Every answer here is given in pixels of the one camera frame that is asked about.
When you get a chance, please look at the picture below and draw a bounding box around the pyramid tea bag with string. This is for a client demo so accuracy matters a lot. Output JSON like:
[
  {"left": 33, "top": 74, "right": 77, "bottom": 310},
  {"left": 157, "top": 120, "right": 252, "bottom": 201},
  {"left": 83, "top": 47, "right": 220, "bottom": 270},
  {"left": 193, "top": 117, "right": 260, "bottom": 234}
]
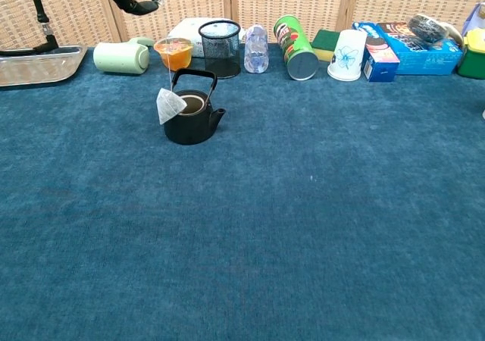
[{"left": 155, "top": 0, "right": 188, "bottom": 126}]

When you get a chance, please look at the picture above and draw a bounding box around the black cast iron teapot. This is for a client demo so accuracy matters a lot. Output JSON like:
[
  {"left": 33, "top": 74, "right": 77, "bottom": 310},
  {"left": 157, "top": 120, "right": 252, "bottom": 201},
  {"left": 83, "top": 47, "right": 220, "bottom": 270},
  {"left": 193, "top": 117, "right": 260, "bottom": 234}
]
[{"left": 163, "top": 68, "right": 227, "bottom": 146}]

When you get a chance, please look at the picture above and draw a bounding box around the pale green lint roller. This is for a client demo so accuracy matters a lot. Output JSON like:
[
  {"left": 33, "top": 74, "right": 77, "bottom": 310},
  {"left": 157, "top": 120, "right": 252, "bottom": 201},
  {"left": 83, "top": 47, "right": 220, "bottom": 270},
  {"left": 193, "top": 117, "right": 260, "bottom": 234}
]
[{"left": 92, "top": 36, "right": 155, "bottom": 76}]

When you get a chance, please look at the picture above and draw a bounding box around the white wet wipes pack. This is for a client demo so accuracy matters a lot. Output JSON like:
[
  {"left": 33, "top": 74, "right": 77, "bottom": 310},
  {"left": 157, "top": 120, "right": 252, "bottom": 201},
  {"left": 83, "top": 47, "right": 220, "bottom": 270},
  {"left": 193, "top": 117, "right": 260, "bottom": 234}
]
[{"left": 167, "top": 17, "right": 247, "bottom": 58}]

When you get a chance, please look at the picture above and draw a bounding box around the orange jelly cup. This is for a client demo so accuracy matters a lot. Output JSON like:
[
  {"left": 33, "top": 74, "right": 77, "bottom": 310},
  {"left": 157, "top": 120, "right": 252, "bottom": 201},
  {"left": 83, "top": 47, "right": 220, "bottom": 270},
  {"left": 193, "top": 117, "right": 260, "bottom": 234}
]
[{"left": 153, "top": 37, "right": 195, "bottom": 72}]

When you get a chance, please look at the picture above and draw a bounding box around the black mesh pen holder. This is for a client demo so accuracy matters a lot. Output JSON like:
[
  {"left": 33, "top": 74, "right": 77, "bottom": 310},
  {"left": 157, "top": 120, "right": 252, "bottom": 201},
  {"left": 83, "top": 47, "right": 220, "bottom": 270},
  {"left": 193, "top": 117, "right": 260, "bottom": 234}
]
[{"left": 198, "top": 20, "right": 243, "bottom": 80}]

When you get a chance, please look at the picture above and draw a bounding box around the stainless steel tray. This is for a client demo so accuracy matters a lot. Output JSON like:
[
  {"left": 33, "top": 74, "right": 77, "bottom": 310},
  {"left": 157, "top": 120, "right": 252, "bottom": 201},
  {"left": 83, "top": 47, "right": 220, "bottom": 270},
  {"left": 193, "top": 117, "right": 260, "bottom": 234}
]
[{"left": 0, "top": 45, "right": 89, "bottom": 88}]

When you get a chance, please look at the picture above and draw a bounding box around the clear plastic water bottle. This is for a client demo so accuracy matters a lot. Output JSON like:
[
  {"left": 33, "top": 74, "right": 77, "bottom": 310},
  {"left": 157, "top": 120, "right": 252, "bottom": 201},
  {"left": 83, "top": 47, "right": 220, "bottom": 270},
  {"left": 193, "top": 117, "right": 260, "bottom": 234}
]
[{"left": 243, "top": 23, "right": 271, "bottom": 74}]

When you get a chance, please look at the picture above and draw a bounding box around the wicker folding screen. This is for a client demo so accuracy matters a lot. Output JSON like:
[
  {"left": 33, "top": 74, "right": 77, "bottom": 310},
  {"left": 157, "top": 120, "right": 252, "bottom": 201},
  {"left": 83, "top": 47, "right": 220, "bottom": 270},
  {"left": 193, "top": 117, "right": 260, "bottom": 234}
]
[{"left": 0, "top": 0, "right": 485, "bottom": 50}]

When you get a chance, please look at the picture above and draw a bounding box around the green chips can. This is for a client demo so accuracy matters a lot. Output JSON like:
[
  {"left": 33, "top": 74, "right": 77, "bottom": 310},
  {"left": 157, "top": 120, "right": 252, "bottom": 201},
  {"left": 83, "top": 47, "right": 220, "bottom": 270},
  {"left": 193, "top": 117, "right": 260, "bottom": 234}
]
[{"left": 274, "top": 14, "right": 320, "bottom": 81}]

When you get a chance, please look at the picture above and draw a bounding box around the green yellow sponge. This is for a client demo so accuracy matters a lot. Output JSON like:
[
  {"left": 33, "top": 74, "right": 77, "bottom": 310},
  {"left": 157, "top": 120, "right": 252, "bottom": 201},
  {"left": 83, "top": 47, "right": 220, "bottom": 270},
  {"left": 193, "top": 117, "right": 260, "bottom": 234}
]
[{"left": 309, "top": 29, "right": 341, "bottom": 62}]

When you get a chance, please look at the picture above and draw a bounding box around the white paper cup blue flower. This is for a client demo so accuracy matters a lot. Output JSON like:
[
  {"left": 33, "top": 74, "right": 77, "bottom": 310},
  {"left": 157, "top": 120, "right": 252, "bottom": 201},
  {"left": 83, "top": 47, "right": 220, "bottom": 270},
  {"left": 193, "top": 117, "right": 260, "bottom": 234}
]
[{"left": 327, "top": 29, "right": 368, "bottom": 83}]

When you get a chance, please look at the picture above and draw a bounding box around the blue carpet table cover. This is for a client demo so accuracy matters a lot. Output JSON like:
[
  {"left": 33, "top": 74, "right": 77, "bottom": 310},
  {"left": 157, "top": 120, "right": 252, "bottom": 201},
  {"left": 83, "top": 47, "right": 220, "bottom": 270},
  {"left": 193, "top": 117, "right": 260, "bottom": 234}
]
[{"left": 0, "top": 43, "right": 485, "bottom": 341}]

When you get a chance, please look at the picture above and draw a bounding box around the pink blue cookie box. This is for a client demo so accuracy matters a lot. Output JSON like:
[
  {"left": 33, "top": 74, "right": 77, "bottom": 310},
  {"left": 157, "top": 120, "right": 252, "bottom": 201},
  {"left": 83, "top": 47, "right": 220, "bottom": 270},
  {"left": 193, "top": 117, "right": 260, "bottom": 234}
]
[{"left": 352, "top": 21, "right": 401, "bottom": 83}]

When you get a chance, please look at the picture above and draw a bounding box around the brown chocolate cookie box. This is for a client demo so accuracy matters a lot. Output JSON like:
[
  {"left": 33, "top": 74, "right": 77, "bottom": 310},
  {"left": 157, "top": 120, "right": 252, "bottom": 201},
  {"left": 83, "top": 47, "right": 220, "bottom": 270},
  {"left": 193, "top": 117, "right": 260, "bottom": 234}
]
[{"left": 377, "top": 21, "right": 418, "bottom": 36}]

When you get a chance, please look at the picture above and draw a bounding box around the large blue cookie box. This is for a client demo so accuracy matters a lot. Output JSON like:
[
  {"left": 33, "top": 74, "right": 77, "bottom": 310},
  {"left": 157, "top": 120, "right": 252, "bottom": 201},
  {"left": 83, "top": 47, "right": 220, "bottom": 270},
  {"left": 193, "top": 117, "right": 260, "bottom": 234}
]
[{"left": 378, "top": 30, "right": 464, "bottom": 77}]

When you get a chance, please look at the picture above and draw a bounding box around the yellow lidded green container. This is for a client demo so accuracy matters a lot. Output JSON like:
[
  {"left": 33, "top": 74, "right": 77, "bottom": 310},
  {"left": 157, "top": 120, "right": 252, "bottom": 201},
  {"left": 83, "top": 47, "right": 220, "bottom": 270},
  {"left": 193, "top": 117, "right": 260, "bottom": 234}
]
[{"left": 457, "top": 29, "right": 485, "bottom": 80}]

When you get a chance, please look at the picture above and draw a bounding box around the black arm cable with connector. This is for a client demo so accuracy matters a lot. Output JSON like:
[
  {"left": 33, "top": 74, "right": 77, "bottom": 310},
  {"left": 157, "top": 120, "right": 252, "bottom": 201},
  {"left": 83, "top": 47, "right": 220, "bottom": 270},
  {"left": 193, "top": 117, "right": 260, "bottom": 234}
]
[{"left": 0, "top": 0, "right": 61, "bottom": 57}]

